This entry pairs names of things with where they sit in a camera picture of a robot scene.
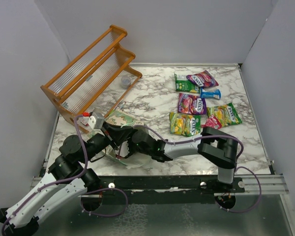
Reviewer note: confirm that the red snack packet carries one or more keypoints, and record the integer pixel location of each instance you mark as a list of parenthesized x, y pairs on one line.
[(212, 122)]

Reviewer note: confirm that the purple berries candy bag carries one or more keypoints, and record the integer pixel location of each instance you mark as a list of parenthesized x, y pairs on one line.
[(191, 104)]

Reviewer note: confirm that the purple pink candy bag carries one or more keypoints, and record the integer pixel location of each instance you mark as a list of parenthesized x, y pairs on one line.
[(203, 80)]

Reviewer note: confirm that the blue white snack packet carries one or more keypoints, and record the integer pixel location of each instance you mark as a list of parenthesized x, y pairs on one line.
[(216, 94)]

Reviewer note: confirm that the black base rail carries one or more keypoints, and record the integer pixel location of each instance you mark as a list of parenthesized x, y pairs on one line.
[(151, 190)]

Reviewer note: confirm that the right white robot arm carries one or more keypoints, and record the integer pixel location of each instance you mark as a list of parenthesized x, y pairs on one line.
[(216, 146)]

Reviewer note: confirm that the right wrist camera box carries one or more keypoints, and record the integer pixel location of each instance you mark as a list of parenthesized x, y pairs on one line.
[(123, 150)]

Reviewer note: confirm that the orange wooden shelf rack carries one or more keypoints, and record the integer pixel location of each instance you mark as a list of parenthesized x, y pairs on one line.
[(77, 86)]

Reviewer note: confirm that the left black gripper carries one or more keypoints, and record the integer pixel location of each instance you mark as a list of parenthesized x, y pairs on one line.
[(117, 134)]

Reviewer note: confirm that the green printed paper bag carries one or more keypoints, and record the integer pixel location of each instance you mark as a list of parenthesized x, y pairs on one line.
[(118, 117)]

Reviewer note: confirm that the small clear plastic jar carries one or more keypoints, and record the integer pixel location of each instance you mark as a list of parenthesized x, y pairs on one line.
[(125, 82)]

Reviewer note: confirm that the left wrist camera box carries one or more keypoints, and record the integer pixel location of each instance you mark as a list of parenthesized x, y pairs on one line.
[(95, 119)]

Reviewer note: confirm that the green lemon snack packet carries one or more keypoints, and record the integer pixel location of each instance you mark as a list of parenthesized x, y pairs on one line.
[(226, 114)]

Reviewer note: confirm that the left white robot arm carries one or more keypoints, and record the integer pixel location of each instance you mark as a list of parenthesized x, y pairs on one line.
[(68, 177)]

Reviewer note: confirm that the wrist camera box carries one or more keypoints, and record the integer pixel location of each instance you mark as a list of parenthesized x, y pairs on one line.
[(123, 150), (95, 119)]

